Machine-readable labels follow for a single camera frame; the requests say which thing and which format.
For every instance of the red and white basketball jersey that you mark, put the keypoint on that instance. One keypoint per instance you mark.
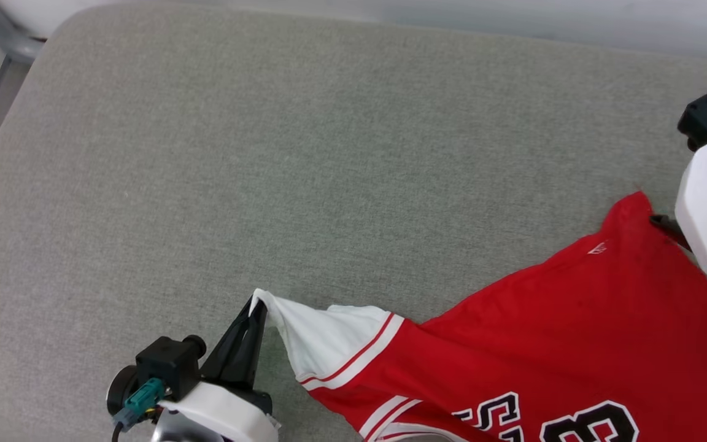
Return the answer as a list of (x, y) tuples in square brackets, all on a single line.
[(562, 344)]

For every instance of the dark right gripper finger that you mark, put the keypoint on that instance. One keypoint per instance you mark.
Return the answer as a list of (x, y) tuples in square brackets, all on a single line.
[(672, 230)]

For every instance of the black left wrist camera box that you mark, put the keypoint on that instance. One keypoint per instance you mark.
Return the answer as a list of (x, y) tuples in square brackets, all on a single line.
[(169, 365)]

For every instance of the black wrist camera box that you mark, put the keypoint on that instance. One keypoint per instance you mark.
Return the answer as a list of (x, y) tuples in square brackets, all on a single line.
[(169, 365), (700, 120)]

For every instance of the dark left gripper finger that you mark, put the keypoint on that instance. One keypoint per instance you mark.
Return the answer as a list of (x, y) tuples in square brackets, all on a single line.
[(224, 359), (252, 356)]

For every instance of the grey metal frame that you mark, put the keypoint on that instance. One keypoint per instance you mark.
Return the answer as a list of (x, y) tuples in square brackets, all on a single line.
[(3, 92)]

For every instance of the grey fabric sofa cushion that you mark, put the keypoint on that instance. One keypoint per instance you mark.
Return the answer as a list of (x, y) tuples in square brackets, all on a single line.
[(304, 172)]

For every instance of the teal left camera connector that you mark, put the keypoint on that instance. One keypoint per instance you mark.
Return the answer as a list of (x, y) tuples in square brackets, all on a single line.
[(142, 399)]

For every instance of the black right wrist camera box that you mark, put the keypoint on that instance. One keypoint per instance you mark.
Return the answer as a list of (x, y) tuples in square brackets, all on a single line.
[(700, 120)]

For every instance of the black cylindrical left gripper motor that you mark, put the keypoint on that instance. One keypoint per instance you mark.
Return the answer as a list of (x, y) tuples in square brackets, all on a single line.
[(120, 393)]

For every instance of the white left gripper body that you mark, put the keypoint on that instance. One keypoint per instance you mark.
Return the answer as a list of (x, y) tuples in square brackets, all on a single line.
[(224, 411)]

